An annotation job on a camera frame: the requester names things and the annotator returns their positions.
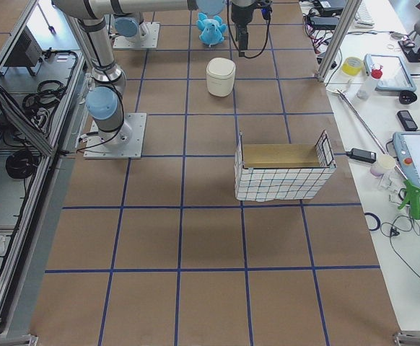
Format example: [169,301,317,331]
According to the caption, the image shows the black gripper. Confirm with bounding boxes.
[231,0,272,50]

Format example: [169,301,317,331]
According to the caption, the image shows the white lidded trash can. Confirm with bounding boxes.
[206,57,236,97]

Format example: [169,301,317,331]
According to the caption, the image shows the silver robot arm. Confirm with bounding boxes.
[53,0,272,87]
[114,12,149,42]

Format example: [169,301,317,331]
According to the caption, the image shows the blue teddy bear plush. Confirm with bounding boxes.
[196,12,227,47]

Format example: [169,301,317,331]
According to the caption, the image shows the long metal rod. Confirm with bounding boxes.
[335,89,408,181]

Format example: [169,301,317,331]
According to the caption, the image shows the yellow tape roll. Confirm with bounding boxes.
[341,56,364,76]

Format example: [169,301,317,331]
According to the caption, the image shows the red capped white bottle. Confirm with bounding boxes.
[356,64,382,100]

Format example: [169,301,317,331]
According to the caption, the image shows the grid cloth covered box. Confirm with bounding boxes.
[235,131,336,203]

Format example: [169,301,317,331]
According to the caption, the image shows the teach pendant tablet far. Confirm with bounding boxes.
[364,53,416,92]

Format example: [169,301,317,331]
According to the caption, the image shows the black power adapter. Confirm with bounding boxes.
[346,148,377,164]

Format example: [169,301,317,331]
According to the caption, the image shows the black remote phone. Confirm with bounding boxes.
[397,110,418,132]

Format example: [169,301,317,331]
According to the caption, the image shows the white purple cup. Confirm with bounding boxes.
[369,154,396,177]

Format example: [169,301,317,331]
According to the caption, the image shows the black electronics box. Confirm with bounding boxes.
[0,26,43,76]

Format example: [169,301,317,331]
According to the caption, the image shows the green plastic spray gun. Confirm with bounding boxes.
[398,179,420,220]

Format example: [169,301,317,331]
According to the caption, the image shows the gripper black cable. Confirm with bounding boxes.
[237,6,273,59]

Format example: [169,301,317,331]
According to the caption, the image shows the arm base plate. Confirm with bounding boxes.
[84,113,147,159]
[113,17,160,50]

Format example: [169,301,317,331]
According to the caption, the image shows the aluminium frame post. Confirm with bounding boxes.
[315,0,362,81]

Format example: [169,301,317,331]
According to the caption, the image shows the black thin wire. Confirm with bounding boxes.
[379,213,420,302]

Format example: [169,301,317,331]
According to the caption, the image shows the coiled black cable bundle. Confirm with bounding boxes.
[5,149,35,180]

